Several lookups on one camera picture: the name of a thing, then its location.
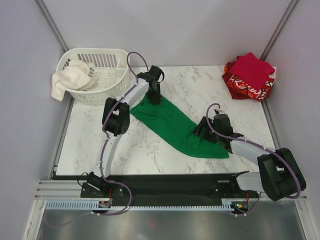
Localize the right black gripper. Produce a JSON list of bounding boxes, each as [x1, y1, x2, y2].
[[191, 116, 221, 145]]

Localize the green t-shirt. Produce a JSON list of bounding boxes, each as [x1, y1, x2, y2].
[[130, 96, 229, 159]]

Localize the white cream t-shirt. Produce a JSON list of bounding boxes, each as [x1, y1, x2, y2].
[[51, 59, 97, 101]]

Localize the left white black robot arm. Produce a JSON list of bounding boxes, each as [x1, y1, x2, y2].
[[87, 65, 165, 197]]

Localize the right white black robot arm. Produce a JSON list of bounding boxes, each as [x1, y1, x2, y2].
[[192, 114, 307, 201]]

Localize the white plastic laundry basket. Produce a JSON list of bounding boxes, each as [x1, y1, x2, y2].
[[56, 48, 130, 106]]

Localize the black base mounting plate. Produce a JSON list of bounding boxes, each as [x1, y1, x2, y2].
[[80, 173, 258, 207]]

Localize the red printed folded t-shirt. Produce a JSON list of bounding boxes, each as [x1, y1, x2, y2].
[[222, 56, 276, 102]]

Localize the folded crimson red t-shirt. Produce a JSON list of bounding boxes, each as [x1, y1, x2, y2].
[[230, 52, 276, 90]]

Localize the white slotted cable duct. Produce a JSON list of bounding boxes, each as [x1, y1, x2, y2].
[[45, 198, 248, 211]]

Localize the right aluminium frame post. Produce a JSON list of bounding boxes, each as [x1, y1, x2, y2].
[[260, 0, 300, 61]]

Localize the aluminium frame post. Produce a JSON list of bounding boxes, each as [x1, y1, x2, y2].
[[34, 0, 69, 52], [260, 0, 300, 61]]

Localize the left aluminium frame post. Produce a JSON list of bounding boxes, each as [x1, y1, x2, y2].
[[34, 0, 69, 52]]

